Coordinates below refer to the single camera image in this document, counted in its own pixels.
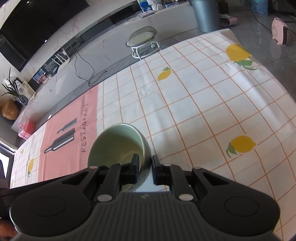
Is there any black television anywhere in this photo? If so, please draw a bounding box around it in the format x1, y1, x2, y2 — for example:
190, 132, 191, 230
1, 0, 89, 71

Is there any white wifi router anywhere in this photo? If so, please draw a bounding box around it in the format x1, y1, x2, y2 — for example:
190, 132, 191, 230
52, 48, 70, 73

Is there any white round stool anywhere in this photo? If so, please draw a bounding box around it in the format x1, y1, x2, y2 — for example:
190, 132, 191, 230
125, 26, 161, 60

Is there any pink space heater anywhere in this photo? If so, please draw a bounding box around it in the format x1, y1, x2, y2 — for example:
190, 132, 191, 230
271, 18, 290, 46

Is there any green ceramic bowl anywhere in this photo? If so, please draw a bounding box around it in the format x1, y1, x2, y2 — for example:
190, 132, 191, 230
87, 123, 152, 192

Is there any lemon checked tablecloth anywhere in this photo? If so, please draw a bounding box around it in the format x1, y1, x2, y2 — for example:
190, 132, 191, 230
10, 30, 295, 240

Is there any black power cable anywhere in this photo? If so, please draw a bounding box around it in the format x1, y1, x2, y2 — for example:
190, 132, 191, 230
74, 52, 108, 87

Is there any grey trash bin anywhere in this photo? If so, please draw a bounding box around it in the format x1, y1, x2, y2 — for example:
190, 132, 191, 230
191, 0, 220, 33

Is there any pink storage box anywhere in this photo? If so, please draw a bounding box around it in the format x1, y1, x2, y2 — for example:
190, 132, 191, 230
18, 120, 35, 140

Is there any white marble tv console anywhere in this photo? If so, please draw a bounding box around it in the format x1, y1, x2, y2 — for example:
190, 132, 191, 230
11, 3, 198, 132

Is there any blue water jug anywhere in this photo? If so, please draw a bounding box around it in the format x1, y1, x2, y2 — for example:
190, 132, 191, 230
251, 0, 268, 16

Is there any person's right hand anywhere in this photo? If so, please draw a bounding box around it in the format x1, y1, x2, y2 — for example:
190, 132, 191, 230
0, 219, 18, 238

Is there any brown round vase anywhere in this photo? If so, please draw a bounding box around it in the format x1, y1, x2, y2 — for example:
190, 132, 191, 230
1, 99, 19, 121

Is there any potted plant blue vase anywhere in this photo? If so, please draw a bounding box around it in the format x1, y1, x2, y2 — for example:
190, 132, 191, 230
1, 68, 30, 106

